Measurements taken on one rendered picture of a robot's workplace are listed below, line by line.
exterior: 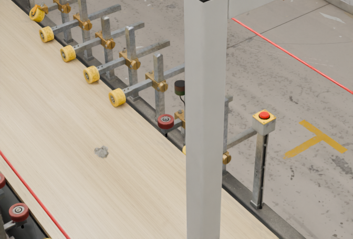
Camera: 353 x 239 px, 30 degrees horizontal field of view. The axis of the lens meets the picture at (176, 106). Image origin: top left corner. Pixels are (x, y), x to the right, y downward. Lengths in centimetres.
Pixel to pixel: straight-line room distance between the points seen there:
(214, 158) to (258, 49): 424
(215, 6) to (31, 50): 288
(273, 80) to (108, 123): 210
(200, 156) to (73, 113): 219
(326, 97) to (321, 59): 49
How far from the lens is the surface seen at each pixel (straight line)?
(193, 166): 115
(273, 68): 515
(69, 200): 284
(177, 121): 324
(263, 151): 281
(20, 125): 326
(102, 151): 303
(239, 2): 99
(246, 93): 486
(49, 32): 381
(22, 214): 282
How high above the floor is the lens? 292
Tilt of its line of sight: 38 degrees down
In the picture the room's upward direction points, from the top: 1 degrees counter-clockwise
